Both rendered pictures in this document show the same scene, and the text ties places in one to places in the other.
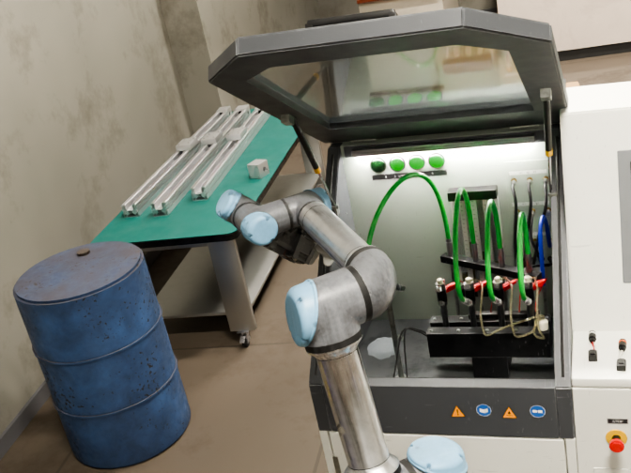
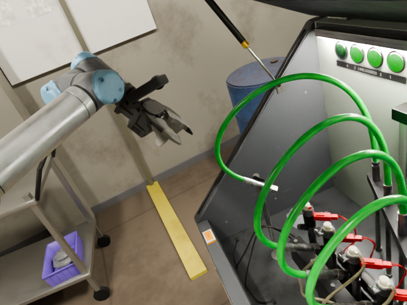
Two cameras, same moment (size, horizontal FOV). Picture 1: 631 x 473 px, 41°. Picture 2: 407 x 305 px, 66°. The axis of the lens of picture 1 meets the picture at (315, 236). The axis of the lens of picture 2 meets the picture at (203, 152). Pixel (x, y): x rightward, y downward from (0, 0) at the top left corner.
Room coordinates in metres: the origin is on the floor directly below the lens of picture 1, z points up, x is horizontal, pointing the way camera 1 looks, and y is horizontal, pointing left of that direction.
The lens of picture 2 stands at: (1.65, -0.72, 1.69)
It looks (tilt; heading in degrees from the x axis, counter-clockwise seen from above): 30 degrees down; 61
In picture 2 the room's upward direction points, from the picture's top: 20 degrees counter-clockwise
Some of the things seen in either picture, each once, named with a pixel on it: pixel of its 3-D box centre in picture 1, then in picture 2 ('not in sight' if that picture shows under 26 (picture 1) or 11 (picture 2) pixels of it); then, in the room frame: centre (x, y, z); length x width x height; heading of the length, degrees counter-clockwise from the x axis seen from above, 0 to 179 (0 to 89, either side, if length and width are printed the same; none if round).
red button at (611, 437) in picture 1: (616, 442); not in sight; (1.67, -0.64, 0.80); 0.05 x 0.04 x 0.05; 69
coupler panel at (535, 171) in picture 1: (530, 211); not in sight; (2.26, -0.64, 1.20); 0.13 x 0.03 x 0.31; 69
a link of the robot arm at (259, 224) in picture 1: (262, 221); (71, 90); (1.82, 0.11, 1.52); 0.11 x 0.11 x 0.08; 18
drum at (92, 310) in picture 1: (106, 352); (271, 118); (3.35, 1.03, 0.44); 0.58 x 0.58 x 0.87
